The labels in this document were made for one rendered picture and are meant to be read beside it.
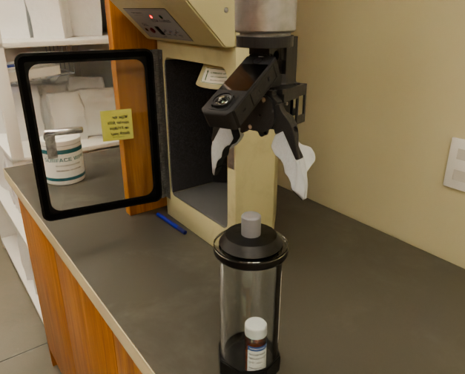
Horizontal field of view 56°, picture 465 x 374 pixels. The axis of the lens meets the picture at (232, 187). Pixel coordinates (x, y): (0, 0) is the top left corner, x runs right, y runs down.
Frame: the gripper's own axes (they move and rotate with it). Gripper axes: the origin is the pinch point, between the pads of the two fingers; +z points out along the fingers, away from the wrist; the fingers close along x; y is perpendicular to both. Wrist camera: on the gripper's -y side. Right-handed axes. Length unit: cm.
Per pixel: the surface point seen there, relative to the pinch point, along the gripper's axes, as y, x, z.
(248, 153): 25.3, 19.3, 5.2
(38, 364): 18, 129, 124
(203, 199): 32, 38, 23
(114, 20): 24, 58, -20
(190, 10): 14.1, 23.5, -22.7
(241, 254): -4.5, -1.3, 7.6
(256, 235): -0.8, -1.3, 6.4
